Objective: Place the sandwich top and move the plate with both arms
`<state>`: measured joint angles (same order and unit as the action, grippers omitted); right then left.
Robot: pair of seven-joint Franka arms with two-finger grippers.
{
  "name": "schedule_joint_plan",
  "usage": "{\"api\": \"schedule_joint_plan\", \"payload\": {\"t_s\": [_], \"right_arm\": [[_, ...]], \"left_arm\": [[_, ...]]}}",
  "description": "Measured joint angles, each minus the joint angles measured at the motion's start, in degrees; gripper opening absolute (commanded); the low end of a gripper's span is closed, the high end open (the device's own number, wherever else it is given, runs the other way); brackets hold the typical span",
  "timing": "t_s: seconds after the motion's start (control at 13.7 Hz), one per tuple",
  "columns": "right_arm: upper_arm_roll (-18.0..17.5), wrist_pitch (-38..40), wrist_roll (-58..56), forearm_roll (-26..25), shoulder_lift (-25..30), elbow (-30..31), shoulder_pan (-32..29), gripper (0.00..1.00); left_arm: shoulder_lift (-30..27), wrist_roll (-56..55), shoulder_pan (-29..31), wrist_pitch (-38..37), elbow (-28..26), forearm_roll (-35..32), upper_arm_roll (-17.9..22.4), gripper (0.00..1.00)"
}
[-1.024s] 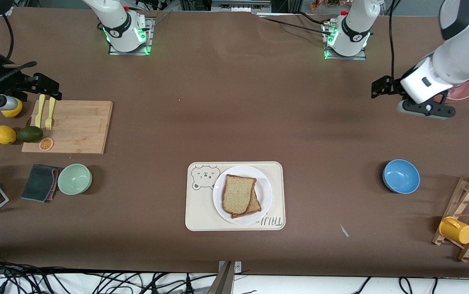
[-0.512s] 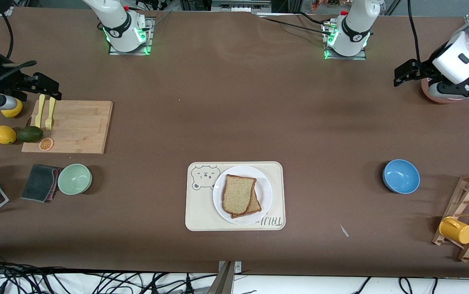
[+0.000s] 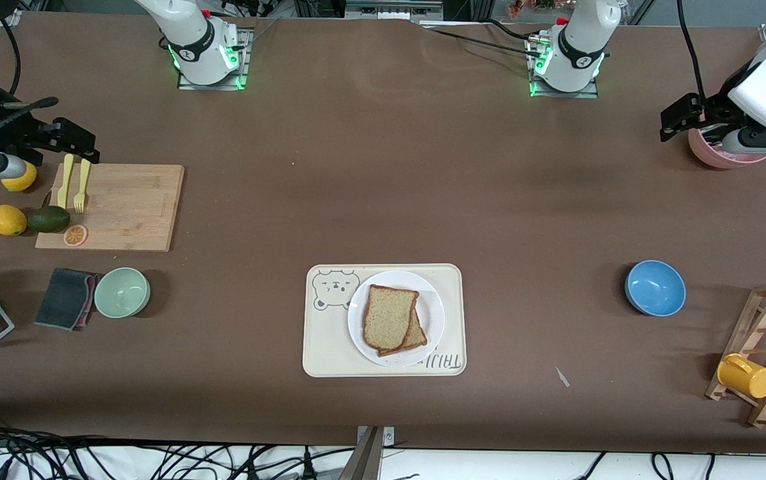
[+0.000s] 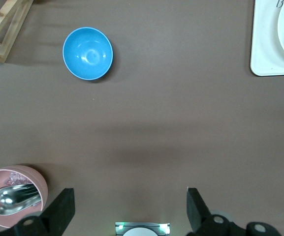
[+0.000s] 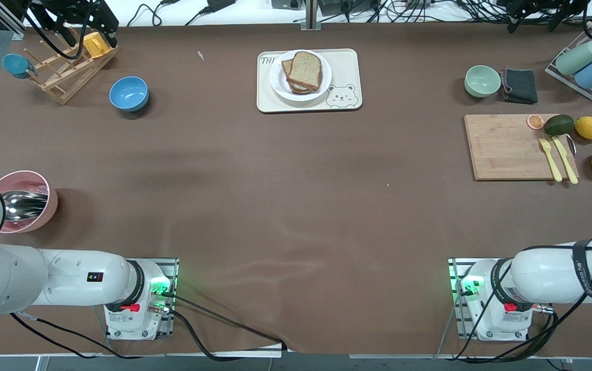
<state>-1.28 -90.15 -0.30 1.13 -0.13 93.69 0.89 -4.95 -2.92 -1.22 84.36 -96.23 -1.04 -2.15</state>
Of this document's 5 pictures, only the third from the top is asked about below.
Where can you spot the pale green bowl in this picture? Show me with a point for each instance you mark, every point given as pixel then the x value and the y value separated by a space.
pixel 122 293

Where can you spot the cream bear print tray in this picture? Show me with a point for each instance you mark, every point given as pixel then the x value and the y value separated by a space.
pixel 329 346

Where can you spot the small paper scrap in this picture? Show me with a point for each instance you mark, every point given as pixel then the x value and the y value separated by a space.
pixel 562 377

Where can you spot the dark green avocado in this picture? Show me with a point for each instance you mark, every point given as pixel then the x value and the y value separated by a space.
pixel 49 218

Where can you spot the blue bowl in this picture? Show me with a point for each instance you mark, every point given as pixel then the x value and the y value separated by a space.
pixel 656 288

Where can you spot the grey metal frame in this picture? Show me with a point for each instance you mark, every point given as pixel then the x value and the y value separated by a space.
pixel 392 10

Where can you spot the yellow lemon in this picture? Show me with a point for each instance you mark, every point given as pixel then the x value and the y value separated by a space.
pixel 22 183
pixel 7 220

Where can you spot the grey metal post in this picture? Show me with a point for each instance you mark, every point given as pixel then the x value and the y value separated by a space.
pixel 366 460

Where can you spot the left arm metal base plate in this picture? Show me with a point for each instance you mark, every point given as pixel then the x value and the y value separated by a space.
pixel 589 93

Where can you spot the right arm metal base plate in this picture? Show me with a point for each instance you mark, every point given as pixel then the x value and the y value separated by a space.
pixel 244 60

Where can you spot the round white plate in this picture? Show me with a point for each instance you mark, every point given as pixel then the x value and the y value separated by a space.
pixel 432 313

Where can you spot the wooden cutting board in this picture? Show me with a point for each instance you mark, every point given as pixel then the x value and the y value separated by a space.
pixel 142 206

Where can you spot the yellow plastic knife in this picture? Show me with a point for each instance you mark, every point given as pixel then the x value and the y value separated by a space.
pixel 65 186

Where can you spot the dark grey cloth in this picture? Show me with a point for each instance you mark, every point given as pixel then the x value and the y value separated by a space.
pixel 62 298

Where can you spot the orange slice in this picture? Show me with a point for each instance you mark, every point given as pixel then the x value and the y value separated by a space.
pixel 76 234

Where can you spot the grey metal bracket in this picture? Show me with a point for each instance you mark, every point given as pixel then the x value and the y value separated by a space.
pixel 389 436

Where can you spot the plain brown bread slice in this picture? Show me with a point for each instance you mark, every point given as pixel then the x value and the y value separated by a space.
pixel 386 316

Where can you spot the yellow plastic fork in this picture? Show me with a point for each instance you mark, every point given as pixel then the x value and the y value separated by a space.
pixel 80 190

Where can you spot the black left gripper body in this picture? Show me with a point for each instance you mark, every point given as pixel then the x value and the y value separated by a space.
pixel 714 111

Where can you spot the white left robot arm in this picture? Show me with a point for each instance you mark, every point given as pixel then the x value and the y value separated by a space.
pixel 579 46

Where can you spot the pink bowl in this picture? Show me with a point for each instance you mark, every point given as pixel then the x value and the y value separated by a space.
pixel 716 158

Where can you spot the yellow cup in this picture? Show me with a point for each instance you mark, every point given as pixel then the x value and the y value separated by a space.
pixel 746 376

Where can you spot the bread slice under egg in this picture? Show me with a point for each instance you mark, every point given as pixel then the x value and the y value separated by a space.
pixel 417 340

